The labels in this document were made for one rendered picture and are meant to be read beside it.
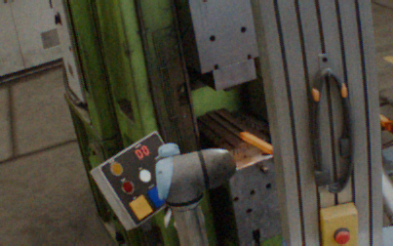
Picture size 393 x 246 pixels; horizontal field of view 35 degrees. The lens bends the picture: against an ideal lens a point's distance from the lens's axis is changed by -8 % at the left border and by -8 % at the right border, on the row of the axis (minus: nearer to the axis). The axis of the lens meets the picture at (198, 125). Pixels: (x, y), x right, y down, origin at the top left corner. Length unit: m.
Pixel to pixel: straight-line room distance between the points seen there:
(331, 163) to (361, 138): 0.09
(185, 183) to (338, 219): 0.54
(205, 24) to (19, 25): 5.42
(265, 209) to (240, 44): 0.80
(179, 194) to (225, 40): 1.06
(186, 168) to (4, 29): 6.28
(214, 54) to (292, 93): 1.40
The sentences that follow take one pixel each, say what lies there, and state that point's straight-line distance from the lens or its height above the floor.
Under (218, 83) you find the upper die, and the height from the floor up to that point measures 1.30.
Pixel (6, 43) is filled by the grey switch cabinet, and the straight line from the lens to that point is 8.08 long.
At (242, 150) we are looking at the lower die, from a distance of 3.03.
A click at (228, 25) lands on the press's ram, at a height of 1.54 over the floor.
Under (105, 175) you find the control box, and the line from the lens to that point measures 2.60.
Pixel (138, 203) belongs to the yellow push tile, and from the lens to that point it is 2.63.
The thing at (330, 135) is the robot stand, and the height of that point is 1.65.
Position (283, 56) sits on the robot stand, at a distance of 1.43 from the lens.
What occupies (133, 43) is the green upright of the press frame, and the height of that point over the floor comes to 1.54.
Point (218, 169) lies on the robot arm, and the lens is 1.92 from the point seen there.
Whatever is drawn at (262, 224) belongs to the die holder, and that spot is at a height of 0.57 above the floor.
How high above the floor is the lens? 2.33
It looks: 24 degrees down
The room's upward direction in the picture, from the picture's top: 11 degrees counter-clockwise
